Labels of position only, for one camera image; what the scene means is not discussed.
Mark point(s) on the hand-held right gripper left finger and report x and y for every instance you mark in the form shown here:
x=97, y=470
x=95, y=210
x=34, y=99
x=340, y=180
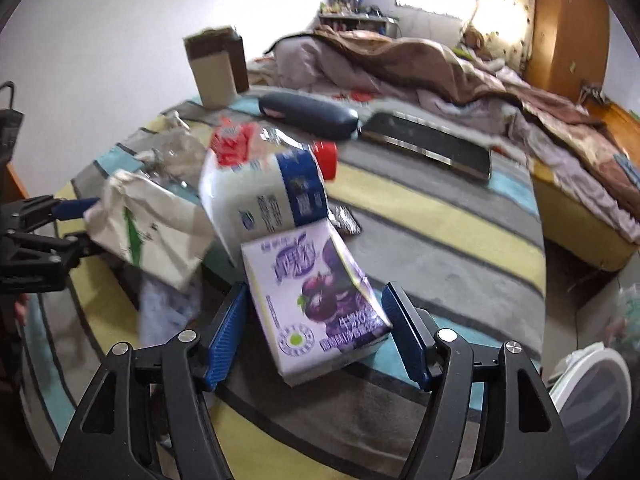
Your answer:
x=227, y=335

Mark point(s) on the clear plastic wrapper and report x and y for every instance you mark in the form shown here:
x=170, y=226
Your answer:
x=175, y=155

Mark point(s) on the patterned curtain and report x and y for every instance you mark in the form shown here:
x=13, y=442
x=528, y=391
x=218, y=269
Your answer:
x=505, y=10

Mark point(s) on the dark blue glasses case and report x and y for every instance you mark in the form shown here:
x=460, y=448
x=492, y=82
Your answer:
x=310, y=112

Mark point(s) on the dark snack wrapper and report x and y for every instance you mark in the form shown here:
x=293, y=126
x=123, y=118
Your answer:
x=345, y=220

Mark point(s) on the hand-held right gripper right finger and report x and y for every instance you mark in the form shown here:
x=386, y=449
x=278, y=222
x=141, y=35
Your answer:
x=407, y=330

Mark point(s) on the wooden bed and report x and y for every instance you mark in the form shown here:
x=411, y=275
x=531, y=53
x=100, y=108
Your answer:
x=575, y=230

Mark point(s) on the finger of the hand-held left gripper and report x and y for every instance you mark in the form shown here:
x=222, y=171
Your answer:
x=75, y=208
x=45, y=255

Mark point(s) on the white fan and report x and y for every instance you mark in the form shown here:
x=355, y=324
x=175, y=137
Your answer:
x=595, y=400

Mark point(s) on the brown blanket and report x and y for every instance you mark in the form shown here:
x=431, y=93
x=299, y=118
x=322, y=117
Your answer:
x=425, y=55

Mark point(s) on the cluttered white shelf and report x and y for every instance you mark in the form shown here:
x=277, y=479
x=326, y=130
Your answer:
x=355, y=20

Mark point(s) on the white and blue milk carton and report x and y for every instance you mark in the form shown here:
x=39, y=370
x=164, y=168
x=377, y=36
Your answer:
x=250, y=195

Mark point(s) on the dark hanging bag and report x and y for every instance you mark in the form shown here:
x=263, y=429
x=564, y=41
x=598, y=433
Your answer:
x=10, y=125

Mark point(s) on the wooden wardrobe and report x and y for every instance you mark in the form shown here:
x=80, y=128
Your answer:
x=565, y=25

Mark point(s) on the beige mug with brown lid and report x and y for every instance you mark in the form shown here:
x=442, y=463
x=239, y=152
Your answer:
x=215, y=75

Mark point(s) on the brown teddy bear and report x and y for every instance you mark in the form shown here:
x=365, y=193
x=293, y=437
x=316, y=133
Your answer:
x=474, y=37

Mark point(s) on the purple milk carton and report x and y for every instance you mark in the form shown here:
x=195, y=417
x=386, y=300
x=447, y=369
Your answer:
x=310, y=300

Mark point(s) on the white paper bag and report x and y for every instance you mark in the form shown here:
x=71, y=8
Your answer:
x=150, y=230

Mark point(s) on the green tinted plastic bag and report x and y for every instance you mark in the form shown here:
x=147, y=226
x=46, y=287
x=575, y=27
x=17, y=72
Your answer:
x=625, y=320

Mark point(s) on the pale blue plastic wrapper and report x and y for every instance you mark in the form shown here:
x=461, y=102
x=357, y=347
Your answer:
x=165, y=310

